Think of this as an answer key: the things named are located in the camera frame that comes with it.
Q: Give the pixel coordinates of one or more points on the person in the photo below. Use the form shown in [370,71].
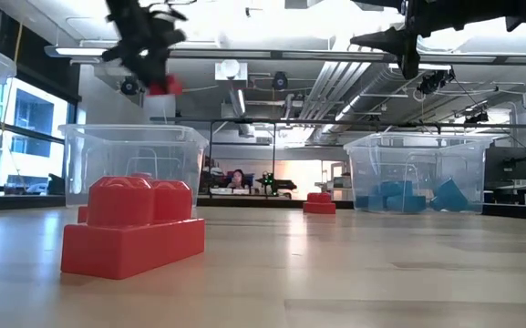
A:
[238,180]

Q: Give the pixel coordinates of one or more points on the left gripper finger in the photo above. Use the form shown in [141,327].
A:
[161,68]
[141,73]

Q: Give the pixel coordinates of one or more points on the black round ceiling speaker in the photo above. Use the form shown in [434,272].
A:
[280,80]
[129,86]

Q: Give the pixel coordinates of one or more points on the small black robot green lights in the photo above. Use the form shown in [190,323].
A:
[274,183]

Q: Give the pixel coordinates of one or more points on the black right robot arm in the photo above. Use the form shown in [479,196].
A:
[518,11]

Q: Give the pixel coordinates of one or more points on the white round ceiling fixture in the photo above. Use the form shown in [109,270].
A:
[229,68]

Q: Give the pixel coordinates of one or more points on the black computer monitor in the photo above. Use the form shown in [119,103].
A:
[513,163]

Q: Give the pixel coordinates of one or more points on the grey ceiling pipe bundle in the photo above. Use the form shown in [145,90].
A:
[331,91]

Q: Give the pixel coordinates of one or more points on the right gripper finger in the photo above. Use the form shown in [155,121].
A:
[404,45]
[381,3]

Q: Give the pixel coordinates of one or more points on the black ceiling spotlight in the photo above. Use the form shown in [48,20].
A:
[433,82]
[477,117]

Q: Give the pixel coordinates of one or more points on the large window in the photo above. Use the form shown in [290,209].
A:
[30,136]

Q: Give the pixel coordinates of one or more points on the long suspended ceiling light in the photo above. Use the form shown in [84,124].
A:
[226,54]

